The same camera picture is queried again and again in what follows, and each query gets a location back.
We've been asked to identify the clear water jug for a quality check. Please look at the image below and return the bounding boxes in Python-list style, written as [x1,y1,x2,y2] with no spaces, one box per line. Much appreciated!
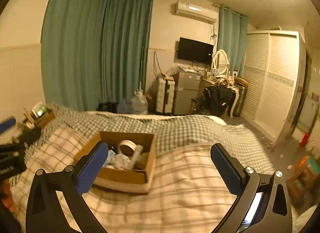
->
[132,90,148,115]

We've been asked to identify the red bottle on floor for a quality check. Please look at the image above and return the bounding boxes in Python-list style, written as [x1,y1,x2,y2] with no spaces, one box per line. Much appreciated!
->
[299,133,310,147]

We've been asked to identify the oval white vanity mirror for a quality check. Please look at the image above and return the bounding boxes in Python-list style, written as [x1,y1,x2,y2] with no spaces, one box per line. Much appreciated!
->
[211,49,229,75]

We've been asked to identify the smartphone with lit screen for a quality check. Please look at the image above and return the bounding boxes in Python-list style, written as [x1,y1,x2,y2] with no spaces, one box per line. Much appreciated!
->
[237,192,263,232]

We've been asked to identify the silver mini fridge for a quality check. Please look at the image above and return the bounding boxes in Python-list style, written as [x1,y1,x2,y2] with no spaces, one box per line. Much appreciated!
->
[173,70,201,115]

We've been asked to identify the wall mounted black television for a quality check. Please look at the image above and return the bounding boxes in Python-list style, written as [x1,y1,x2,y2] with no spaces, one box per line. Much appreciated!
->
[177,38,214,65]

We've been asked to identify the white air conditioner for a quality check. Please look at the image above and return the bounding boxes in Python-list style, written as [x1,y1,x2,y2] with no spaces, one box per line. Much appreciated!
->
[175,1,219,24]

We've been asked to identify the green curtain large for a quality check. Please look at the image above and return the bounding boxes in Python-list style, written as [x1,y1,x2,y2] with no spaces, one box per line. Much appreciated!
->
[41,0,153,111]

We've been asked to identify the white tape roll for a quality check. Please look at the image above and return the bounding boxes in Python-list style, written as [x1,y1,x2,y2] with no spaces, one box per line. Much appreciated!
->
[117,140,137,157]

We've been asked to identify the white suitcase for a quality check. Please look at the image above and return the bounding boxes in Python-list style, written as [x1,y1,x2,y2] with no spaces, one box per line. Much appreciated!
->
[156,76,175,114]

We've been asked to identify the green checkered bedsheet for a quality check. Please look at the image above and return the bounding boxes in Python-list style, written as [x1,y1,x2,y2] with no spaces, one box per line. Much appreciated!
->
[25,103,274,174]

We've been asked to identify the black jacket on chair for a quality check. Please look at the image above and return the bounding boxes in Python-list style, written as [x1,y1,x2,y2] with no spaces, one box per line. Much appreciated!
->
[195,86,233,117]

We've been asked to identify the green white book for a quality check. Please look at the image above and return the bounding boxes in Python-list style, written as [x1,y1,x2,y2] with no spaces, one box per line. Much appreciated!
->
[31,101,48,118]

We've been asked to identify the small cardboard box with items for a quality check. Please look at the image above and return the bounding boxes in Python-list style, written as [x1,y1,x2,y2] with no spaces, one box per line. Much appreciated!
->
[22,104,55,129]

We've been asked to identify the plaid beige blanket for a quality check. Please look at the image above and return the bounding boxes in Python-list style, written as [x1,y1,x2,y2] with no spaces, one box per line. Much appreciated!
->
[10,124,299,233]

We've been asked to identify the open cardboard box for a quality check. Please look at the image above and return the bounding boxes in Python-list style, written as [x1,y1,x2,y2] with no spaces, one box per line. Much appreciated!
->
[74,131,156,194]

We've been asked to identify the white socks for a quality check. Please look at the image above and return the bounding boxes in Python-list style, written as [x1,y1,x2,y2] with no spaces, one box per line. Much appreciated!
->
[115,154,130,169]

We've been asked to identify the white sliding wardrobe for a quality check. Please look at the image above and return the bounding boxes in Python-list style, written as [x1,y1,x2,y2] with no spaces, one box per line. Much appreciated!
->
[241,30,306,142]

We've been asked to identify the person's left hand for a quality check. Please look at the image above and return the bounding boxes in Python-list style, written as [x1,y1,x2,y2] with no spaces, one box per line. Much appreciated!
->
[1,180,16,213]

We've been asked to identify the green curtain by window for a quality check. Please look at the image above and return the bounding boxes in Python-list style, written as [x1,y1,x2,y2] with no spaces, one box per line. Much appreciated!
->
[217,5,248,74]

